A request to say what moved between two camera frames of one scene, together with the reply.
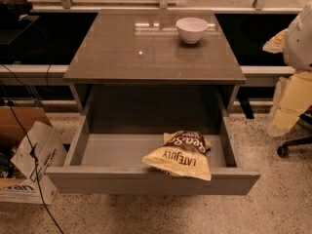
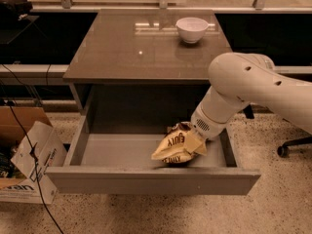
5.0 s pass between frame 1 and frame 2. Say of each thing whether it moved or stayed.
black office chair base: stayed
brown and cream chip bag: moved
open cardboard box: stayed
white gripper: moved
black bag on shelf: stayed
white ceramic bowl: stayed
